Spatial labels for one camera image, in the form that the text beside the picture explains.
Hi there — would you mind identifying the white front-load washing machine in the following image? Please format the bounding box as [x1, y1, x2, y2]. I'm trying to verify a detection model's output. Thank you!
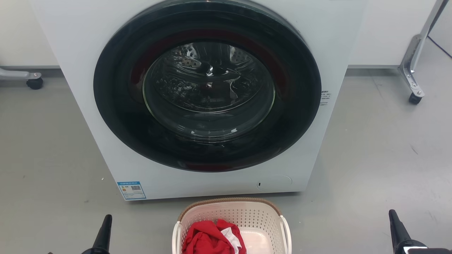
[30, 0, 368, 201]

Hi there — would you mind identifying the round dark washing machine door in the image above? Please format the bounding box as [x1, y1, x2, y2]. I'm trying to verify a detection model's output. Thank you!
[93, 0, 322, 173]

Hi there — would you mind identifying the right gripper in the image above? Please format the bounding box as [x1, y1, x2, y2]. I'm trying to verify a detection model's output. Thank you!
[388, 210, 452, 254]

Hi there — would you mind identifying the red garment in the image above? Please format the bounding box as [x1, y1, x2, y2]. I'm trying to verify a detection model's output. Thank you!
[182, 219, 247, 254]

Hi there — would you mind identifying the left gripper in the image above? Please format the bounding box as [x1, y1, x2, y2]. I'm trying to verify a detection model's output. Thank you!
[81, 214, 113, 254]

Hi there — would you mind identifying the thin black floor cable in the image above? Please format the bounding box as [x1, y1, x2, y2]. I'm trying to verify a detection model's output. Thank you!
[427, 35, 452, 59]

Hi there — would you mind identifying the blue energy label sticker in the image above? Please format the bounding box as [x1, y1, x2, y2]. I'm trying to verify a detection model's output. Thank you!
[117, 181, 147, 201]

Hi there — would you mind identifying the white garment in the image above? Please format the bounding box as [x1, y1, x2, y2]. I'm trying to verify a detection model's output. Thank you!
[221, 228, 243, 253]

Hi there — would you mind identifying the metal frame leg with caster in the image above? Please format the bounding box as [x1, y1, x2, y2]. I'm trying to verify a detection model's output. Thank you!
[0, 67, 44, 90]
[399, 0, 449, 105]

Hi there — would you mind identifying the cream perforated laundry basket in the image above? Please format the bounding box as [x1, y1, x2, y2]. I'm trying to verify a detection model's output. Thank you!
[172, 198, 292, 254]

